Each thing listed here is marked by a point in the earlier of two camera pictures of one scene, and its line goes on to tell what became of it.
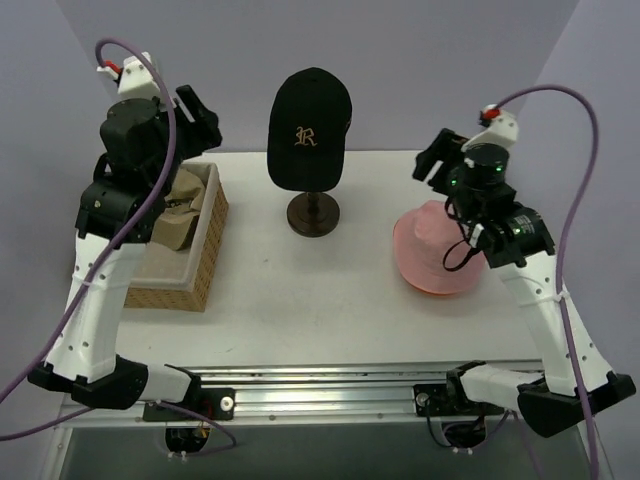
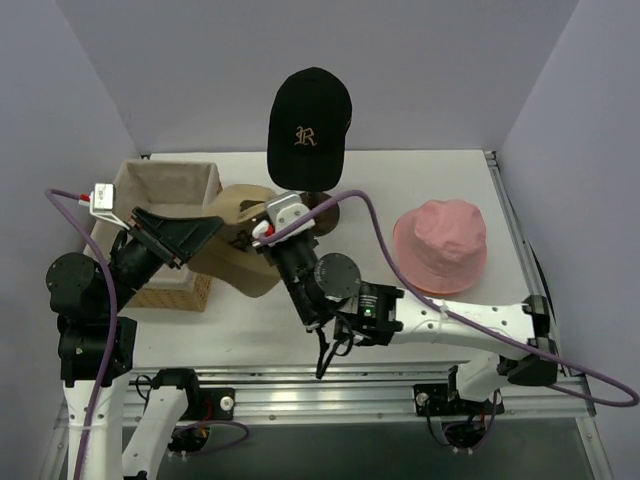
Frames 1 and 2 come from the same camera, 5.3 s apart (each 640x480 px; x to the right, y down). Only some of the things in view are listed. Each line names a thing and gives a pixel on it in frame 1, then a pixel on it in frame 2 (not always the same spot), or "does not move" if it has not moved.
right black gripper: x=441 y=157 -> x=288 y=240
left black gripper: x=195 y=122 -> x=160 y=247
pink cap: x=432 y=250 does not move
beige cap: x=184 y=197 -> x=229 y=258
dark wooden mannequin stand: x=312 y=214 does not move
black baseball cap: x=309 y=118 does not move
